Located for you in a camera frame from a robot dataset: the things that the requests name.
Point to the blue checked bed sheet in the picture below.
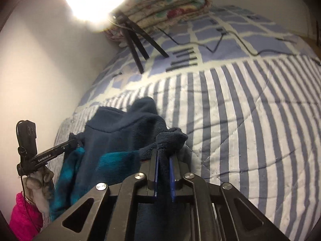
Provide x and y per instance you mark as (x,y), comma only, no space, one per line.
(222,35)

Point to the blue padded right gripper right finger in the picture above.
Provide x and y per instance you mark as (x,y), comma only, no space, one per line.
(176,179)

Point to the folded floral blanket stack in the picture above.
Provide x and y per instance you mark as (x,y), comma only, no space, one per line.
(151,15)

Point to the black ring light tripod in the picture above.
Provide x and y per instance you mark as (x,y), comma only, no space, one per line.
(130,31)

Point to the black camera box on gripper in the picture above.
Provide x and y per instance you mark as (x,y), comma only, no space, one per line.
(26,137)

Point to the teal plaid fleece jacket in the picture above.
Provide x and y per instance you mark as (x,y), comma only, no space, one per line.
(112,147)

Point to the blue white striped quilt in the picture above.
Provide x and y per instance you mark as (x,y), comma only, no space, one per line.
(254,123)

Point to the left hand in grey glove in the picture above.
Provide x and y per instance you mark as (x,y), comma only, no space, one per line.
(39,188)

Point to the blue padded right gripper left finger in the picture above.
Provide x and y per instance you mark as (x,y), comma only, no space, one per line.
(152,178)

